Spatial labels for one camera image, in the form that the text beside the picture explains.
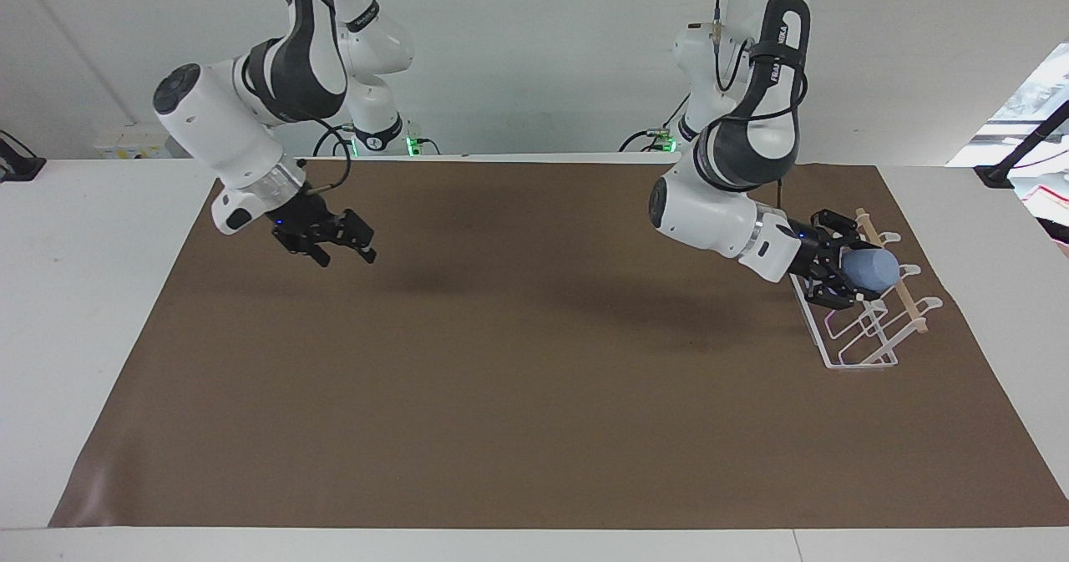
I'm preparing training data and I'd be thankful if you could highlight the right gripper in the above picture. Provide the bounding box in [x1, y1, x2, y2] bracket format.
[268, 194, 378, 269]

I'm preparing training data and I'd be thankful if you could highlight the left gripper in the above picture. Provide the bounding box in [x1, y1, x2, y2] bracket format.
[788, 208, 883, 311]

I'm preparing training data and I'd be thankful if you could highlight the blue cup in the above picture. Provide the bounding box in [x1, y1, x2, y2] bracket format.
[838, 246, 902, 292]

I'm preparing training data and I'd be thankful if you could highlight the black stand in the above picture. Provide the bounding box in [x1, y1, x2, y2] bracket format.
[0, 129, 48, 184]
[973, 98, 1069, 190]

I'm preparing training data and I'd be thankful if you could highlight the black cable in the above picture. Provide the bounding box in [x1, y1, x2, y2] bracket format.
[618, 94, 691, 153]
[301, 117, 357, 196]
[712, 0, 812, 125]

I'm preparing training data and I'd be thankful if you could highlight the white wire cup holder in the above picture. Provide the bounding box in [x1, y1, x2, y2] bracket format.
[788, 207, 945, 372]

